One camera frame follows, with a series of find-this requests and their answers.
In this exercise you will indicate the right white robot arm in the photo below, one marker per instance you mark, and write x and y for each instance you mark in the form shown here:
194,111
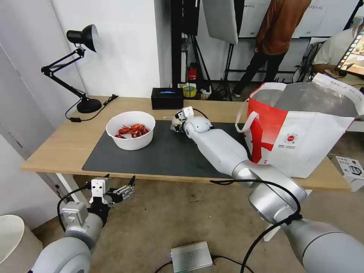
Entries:
221,148

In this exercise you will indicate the black desk lamp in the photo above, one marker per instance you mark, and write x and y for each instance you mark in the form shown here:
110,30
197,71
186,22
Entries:
89,104

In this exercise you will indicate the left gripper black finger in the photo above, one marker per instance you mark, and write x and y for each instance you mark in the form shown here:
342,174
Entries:
107,176
124,191

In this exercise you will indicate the grey trash wad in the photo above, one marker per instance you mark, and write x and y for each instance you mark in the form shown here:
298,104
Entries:
175,123

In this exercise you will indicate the black tissue box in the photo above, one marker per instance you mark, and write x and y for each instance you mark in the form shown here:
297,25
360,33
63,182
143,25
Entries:
167,101

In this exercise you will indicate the white and red takeout bag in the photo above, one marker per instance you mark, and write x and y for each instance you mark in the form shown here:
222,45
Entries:
307,136

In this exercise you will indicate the yellow green tape rolls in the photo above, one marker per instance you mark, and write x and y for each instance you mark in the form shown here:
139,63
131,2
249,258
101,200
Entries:
189,91

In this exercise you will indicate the computer monitor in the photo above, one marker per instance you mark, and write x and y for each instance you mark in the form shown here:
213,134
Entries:
352,54

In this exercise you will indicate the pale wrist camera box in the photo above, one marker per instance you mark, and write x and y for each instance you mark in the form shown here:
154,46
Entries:
188,112
99,188

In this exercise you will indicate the white softbox light panel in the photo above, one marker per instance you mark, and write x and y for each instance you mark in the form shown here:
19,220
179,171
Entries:
220,20

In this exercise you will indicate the white printed carton box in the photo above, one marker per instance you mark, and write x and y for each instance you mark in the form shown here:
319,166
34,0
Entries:
351,173

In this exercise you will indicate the white round bowl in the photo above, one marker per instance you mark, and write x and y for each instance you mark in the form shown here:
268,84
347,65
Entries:
133,142

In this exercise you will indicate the white table leg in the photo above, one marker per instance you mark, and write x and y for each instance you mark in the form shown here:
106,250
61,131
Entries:
68,184

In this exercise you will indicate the silver metal power box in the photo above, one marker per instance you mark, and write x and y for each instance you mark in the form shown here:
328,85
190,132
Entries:
192,257

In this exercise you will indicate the white lampshade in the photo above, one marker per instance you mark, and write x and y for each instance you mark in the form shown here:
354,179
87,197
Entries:
14,244

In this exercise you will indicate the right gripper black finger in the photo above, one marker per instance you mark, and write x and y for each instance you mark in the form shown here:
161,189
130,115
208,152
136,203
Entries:
174,129
178,115

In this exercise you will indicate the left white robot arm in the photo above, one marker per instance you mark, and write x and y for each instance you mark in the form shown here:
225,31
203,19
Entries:
75,237

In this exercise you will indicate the red crayfish shell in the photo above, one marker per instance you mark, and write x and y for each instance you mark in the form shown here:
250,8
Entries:
140,128
124,131
119,136

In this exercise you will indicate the person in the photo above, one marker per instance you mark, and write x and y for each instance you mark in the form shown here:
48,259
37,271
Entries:
275,31
327,54

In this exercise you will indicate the black desk mat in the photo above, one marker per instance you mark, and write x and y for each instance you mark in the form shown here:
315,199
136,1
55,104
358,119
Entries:
148,153

